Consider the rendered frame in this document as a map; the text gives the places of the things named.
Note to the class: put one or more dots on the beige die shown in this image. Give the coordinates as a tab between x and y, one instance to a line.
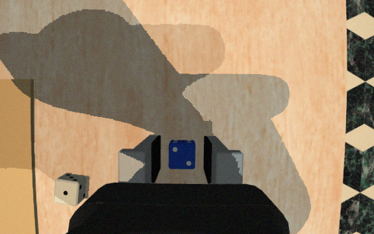
70	189

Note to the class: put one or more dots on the blue die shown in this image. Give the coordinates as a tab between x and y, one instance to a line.
182	154

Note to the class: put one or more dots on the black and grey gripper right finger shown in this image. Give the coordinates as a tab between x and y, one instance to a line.
221	165

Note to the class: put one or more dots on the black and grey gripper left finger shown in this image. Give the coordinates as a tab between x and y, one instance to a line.
142	163

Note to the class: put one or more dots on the tan square mat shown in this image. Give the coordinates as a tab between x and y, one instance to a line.
18	208

